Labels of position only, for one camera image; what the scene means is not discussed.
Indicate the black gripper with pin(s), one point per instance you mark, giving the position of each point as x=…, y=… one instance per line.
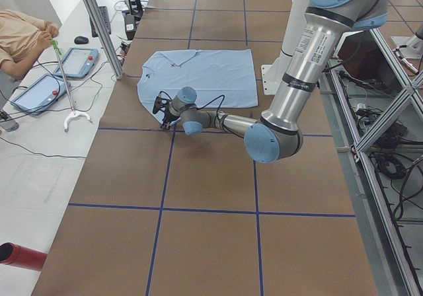
x=168, y=115

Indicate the light blue t-shirt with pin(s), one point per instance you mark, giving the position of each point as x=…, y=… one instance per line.
x=209, y=72

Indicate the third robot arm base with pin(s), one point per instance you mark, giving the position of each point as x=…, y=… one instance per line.
x=411, y=43

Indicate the black box with label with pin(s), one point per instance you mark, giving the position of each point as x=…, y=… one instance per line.
x=130, y=26

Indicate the black keyboard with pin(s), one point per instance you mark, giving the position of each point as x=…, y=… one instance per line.
x=105, y=18

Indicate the white reacher grabber stick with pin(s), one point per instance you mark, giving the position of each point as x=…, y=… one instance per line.
x=74, y=113

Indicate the black computer mouse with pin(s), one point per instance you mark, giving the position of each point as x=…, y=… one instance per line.
x=79, y=40

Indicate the far teach pendant tablet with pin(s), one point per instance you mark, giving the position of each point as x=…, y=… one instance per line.
x=77, y=62

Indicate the teach pendant tablet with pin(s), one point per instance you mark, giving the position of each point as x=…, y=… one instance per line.
x=40, y=95
x=77, y=62

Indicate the near teach pendant tablet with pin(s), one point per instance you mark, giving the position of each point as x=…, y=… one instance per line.
x=40, y=95

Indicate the person in beige shirt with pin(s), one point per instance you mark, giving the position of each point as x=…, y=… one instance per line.
x=23, y=40

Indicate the red cylinder bottle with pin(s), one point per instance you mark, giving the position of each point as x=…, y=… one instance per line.
x=22, y=257

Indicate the aluminium frame post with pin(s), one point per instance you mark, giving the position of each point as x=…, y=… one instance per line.
x=105, y=40

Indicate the aluminium cage frame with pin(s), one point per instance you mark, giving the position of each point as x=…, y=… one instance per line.
x=372, y=92

